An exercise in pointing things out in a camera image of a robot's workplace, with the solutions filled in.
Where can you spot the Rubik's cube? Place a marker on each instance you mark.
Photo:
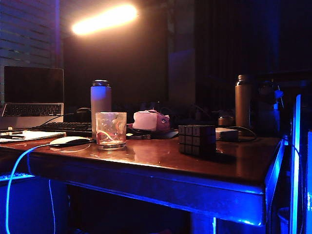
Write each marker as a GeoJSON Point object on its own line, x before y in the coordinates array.
{"type": "Point", "coordinates": [197, 140]}

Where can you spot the clear glass cup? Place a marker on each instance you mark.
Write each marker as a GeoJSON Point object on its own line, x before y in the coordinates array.
{"type": "Point", "coordinates": [111, 131]}

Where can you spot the pink and white pouch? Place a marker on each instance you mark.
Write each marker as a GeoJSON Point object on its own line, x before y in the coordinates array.
{"type": "Point", "coordinates": [148, 120]}

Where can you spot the pale grey insulated bottle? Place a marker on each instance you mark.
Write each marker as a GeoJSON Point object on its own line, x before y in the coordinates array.
{"type": "Point", "coordinates": [101, 97]}

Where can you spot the dark wooden table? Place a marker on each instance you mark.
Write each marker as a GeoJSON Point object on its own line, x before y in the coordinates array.
{"type": "Point", "coordinates": [146, 185]}

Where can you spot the small metal can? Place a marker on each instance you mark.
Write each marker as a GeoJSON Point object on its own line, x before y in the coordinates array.
{"type": "Point", "coordinates": [226, 121]}

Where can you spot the white power adapter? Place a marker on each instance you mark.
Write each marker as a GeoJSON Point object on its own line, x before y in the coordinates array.
{"type": "Point", "coordinates": [226, 134]}

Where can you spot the brown metal bottle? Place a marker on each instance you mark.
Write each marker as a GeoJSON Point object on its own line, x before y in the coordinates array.
{"type": "Point", "coordinates": [243, 102]}

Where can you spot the black computer keyboard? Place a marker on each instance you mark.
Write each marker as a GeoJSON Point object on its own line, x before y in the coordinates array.
{"type": "Point", "coordinates": [65, 126]}

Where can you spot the white computer mouse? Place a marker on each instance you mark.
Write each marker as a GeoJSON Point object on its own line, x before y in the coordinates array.
{"type": "Point", "coordinates": [68, 140]}

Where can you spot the dark bottle with blue cap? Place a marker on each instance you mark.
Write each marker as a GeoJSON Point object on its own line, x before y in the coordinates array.
{"type": "Point", "coordinates": [268, 114]}

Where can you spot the white notepad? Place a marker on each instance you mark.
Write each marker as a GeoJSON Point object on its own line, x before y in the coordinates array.
{"type": "Point", "coordinates": [41, 135]}

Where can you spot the silver laptop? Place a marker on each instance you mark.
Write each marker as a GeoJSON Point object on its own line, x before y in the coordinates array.
{"type": "Point", "coordinates": [31, 85]}

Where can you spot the black and silver pen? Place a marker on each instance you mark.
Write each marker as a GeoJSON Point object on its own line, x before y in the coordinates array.
{"type": "Point", "coordinates": [12, 137]}

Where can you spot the monitor with blue-lit edge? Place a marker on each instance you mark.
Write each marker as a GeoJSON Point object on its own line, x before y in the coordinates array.
{"type": "Point", "coordinates": [296, 158]}

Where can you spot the window blinds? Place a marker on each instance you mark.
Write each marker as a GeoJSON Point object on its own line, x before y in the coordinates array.
{"type": "Point", "coordinates": [26, 36]}

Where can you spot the blue-lit keyboard on shelf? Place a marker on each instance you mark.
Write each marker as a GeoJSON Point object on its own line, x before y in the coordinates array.
{"type": "Point", "coordinates": [14, 176]}

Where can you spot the round bin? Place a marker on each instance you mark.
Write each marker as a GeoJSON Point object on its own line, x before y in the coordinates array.
{"type": "Point", "coordinates": [284, 221]}

